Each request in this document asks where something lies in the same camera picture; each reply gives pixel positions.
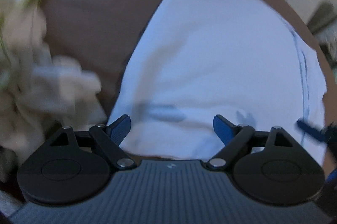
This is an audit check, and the cream crumpled cloth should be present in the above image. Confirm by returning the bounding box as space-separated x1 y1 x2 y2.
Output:
1 0 106 163

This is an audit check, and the white shirt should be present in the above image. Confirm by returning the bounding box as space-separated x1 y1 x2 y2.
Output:
109 0 327 164

